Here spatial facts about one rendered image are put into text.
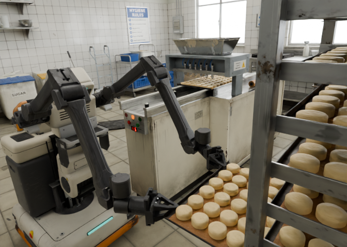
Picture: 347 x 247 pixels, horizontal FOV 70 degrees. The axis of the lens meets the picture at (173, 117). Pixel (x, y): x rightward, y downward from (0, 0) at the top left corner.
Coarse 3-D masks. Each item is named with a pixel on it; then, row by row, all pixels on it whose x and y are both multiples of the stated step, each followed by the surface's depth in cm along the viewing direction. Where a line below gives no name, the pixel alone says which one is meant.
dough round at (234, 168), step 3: (228, 165) 96; (231, 165) 96; (234, 165) 96; (237, 165) 96; (228, 168) 95; (231, 168) 94; (234, 168) 94; (237, 168) 94; (231, 171) 94; (234, 171) 94; (237, 171) 94
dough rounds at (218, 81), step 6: (198, 78) 252; (204, 78) 251; (210, 78) 250; (216, 78) 250; (222, 78) 249; (228, 78) 246; (186, 84) 231; (192, 84) 227; (198, 84) 226; (204, 84) 226; (210, 84) 223; (216, 84) 222; (222, 84) 226
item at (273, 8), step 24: (264, 0) 35; (264, 24) 36; (264, 48) 37; (264, 72) 38; (264, 96) 39; (264, 120) 40; (264, 144) 41; (264, 168) 43; (264, 192) 45; (264, 216) 48
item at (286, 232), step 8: (280, 232) 53; (288, 232) 53; (296, 232) 53; (304, 232) 55; (280, 240) 53; (288, 240) 51; (296, 240) 51; (304, 240) 51; (312, 240) 50; (320, 240) 50
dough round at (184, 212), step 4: (176, 208) 74; (180, 208) 74; (184, 208) 74; (188, 208) 74; (176, 212) 73; (180, 212) 72; (184, 212) 72; (188, 212) 72; (192, 212) 73; (176, 216) 73; (180, 216) 72; (184, 216) 71; (188, 216) 72; (184, 220) 72
